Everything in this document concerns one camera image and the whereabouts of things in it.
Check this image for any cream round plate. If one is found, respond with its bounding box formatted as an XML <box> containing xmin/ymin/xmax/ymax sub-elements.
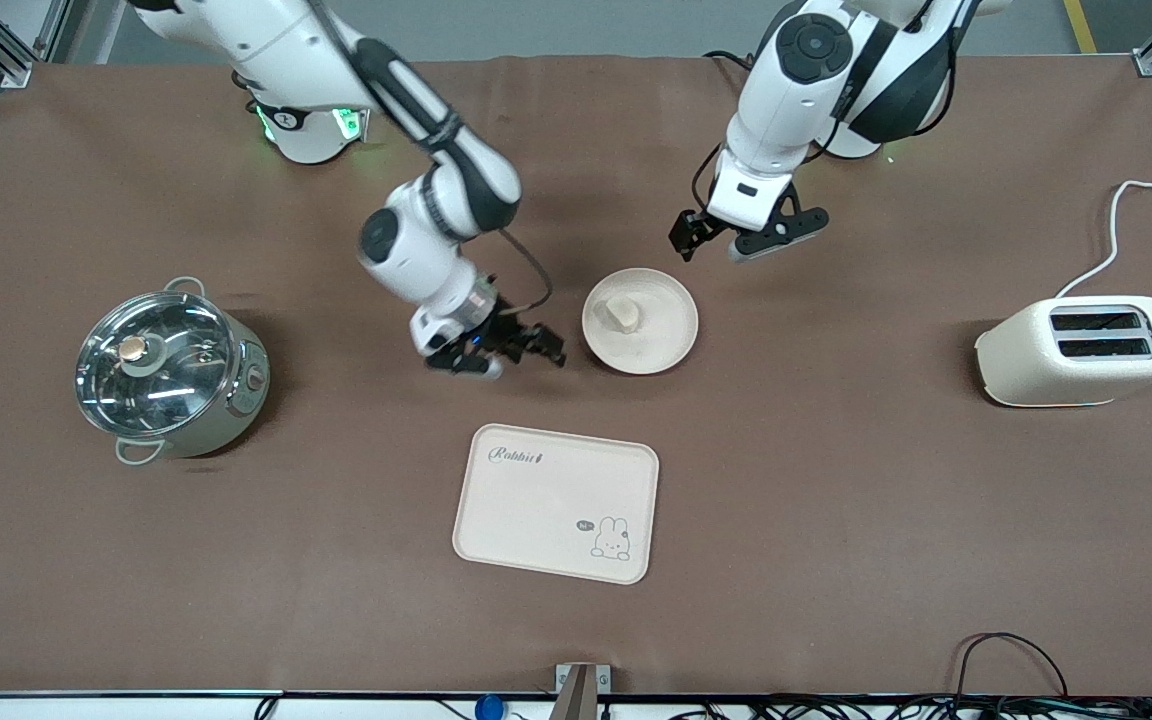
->
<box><xmin>581</xmin><ymin>267</ymin><xmax>700</xmax><ymax>377</ymax></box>

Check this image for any cream rabbit print tray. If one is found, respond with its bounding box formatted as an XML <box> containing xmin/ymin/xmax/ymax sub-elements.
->
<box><xmin>452</xmin><ymin>423</ymin><xmax>661</xmax><ymax>586</ymax></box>

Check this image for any pale green cooking pot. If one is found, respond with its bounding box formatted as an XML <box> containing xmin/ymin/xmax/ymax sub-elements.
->
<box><xmin>74</xmin><ymin>277</ymin><xmax>272</xmax><ymax>467</ymax></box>

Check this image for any glass pot lid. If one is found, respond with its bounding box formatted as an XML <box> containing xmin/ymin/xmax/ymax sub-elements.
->
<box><xmin>74</xmin><ymin>290</ymin><xmax>242</xmax><ymax>439</ymax></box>

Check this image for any white two-slot toaster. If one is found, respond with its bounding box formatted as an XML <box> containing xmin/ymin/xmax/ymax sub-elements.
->
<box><xmin>974</xmin><ymin>295</ymin><xmax>1152</xmax><ymax>409</ymax></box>

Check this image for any grey metal bracket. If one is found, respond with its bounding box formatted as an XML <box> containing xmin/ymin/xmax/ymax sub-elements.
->
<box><xmin>555</xmin><ymin>663</ymin><xmax>612</xmax><ymax>720</ymax></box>

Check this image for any white toaster power cable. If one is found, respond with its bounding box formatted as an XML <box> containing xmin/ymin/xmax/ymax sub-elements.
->
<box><xmin>1054</xmin><ymin>177</ymin><xmax>1152</xmax><ymax>299</ymax></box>

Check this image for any black looped cable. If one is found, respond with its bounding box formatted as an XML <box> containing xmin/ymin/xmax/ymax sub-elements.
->
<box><xmin>954</xmin><ymin>632</ymin><xmax>1072</xmax><ymax>701</ymax></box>

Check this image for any black cable bundle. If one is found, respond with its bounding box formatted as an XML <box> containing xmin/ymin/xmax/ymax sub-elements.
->
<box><xmin>656</xmin><ymin>693</ymin><xmax>1152</xmax><ymax>720</ymax></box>

